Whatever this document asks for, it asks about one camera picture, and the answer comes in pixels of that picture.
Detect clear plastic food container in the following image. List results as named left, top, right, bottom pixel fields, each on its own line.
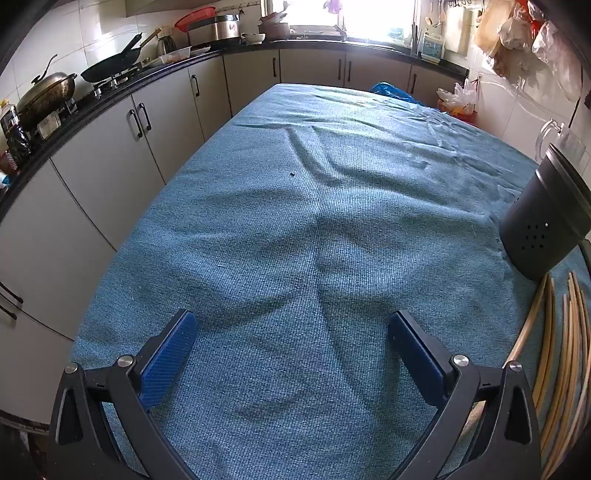
left=159, top=45, right=193, bottom=65

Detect steel lidded wok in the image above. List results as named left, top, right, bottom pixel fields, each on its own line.
left=16, top=54, right=78, bottom=131

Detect brown clay pot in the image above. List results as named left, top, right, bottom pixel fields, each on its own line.
left=259, top=21, right=291, bottom=43

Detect white plastic jug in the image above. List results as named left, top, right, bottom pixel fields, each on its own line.
left=421, top=28, right=445, bottom=62

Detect bunch of bamboo chopsticks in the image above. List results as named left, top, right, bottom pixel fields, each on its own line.
left=505, top=271, right=591, bottom=480

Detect red plastic basin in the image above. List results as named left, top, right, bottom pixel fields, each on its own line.
left=174, top=7, right=217, bottom=32

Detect clear glass pitcher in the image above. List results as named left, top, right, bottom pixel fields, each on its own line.
left=536, top=117, right=588, bottom=163

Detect hanging clear plastic bag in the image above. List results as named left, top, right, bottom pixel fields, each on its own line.
left=531, top=18, right=583, bottom=102

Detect grey kitchen cabinets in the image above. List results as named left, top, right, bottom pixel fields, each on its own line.
left=0, top=48, right=462, bottom=425

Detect bright kitchen window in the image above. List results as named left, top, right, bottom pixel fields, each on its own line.
left=261, top=0, right=419, bottom=44

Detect black wok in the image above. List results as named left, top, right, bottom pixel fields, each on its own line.
left=81, top=33, right=145, bottom=84

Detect dark sauce bottle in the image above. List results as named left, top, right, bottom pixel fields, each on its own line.
left=1, top=105, right=32, bottom=163

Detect hanging tan bag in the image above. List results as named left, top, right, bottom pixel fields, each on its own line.
left=475, top=0, right=514, bottom=77

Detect black kitchen countertop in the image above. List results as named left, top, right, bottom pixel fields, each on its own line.
left=0, top=39, right=469, bottom=222

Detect pale cutting board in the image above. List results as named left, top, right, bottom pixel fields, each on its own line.
left=443, top=4, right=476, bottom=54

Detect dark grey utensil holder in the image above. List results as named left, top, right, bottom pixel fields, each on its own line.
left=500, top=143, right=591, bottom=282

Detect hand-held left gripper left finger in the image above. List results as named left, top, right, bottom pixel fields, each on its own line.
left=46, top=308, right=199, bottom=480

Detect blue-green towel tablecloth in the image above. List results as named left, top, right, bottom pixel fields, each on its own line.
left=69, top=83, right=591, bottom=480

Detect blue plastic bag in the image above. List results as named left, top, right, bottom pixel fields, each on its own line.
left=372, top=82, right=426, bottom=107

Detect steel rice cooker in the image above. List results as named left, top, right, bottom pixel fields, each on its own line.
left=187, top=14, right=243, bottom=47

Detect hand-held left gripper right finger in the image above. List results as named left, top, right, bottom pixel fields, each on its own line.
left=388, top=310, right=543, bottom=480

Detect white plastic bag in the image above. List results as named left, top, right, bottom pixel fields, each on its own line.
left=436, top=78, right=478, bottom=116

